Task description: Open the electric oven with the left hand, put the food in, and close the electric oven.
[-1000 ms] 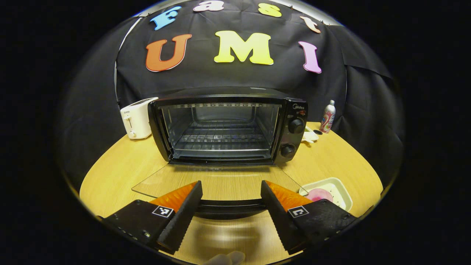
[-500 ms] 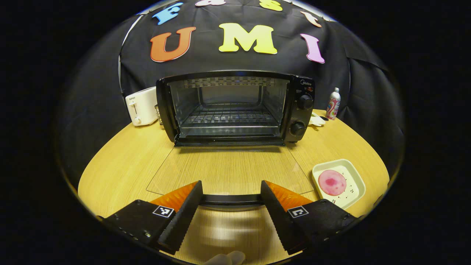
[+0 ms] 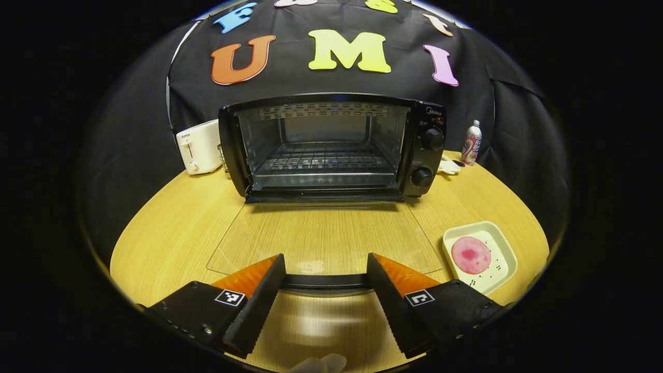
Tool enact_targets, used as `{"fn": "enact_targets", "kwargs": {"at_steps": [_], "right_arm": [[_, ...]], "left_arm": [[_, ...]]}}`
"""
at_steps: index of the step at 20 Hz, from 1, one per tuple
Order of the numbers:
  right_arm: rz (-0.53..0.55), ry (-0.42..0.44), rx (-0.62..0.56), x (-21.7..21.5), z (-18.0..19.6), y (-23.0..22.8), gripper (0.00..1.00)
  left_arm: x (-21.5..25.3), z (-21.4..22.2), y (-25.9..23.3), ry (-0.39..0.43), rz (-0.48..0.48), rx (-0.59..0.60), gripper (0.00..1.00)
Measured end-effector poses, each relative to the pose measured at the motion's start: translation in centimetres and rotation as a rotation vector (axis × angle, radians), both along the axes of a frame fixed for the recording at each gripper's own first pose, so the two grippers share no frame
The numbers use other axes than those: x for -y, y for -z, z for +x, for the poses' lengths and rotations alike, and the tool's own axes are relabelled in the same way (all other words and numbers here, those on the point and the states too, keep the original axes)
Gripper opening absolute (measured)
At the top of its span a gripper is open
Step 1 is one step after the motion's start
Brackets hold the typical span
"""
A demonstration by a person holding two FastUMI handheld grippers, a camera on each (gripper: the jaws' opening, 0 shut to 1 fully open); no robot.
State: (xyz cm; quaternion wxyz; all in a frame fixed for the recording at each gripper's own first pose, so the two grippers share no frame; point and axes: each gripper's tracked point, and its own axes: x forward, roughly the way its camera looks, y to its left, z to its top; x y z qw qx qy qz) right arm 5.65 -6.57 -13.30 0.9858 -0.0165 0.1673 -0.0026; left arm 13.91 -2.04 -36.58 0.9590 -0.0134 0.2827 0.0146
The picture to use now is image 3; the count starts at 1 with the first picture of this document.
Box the silver bottle with red label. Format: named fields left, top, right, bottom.
left=461, top=120, right=482, bottom=166

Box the white square plate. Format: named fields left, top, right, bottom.
left=443, top=221, right=518, bottom=296

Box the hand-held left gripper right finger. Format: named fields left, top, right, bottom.
left=366, top=252, right=507, bottom=360

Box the black electric oven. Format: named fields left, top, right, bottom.
left=206, top=93, right=447, bottom=297

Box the white compartment plate with grains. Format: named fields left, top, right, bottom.
left=438, top=154, right=462, bottom=175

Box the white toaster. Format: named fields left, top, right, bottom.
left=176, top=119, right=224, bottom=175

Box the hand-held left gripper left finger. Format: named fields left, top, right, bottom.
left=137, top=253, right=287, bottom=359

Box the round pink meat slice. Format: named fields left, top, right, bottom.
left=451, top=236, right=492, bottom=275

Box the black backdrop cloth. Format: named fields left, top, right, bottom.
left=78, top=0, right=570, bottom=260

